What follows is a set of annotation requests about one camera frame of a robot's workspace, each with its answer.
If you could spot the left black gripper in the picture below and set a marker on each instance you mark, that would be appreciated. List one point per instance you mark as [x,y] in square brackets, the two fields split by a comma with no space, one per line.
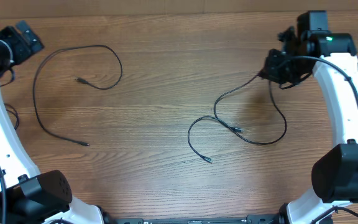
[11,35]

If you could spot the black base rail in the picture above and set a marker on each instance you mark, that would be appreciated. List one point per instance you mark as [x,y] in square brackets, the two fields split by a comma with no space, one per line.
[250,219]

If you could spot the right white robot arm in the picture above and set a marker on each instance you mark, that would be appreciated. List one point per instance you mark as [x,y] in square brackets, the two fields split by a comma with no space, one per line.
[310,48]

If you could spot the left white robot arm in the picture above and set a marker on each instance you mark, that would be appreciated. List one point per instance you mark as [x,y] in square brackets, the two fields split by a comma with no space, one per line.
[26,194]

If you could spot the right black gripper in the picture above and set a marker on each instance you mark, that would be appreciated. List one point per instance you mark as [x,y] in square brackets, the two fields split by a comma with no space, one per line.
[269,72]

